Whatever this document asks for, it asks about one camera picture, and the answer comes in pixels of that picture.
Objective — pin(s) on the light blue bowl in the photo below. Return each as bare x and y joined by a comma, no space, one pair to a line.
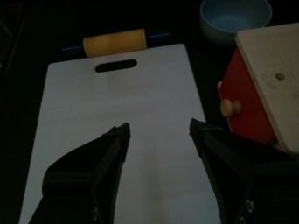
234,17

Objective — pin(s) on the red wooden drawer box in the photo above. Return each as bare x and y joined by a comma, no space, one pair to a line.
269,78

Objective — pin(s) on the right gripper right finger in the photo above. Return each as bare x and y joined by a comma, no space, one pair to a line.
249,180

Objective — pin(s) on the white cutting board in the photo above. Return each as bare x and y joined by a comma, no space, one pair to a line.
116,99

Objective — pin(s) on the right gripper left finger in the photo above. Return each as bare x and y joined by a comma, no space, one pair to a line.
83,180

